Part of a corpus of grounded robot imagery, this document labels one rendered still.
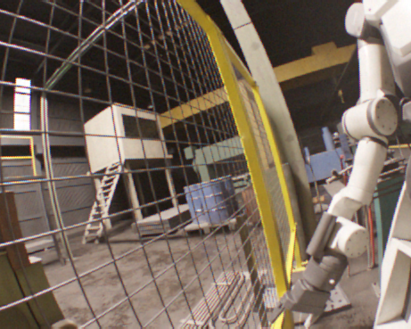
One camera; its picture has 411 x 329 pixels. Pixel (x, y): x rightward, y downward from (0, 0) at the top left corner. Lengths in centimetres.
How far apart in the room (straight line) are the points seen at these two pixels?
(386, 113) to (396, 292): 33
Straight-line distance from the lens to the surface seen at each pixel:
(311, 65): 1334
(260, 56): 249
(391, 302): 45
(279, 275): 106
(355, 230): 45
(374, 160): 49
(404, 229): 42
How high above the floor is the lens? 107
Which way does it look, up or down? 4 degrees up
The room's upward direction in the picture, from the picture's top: 15 degrees counter-clockwise
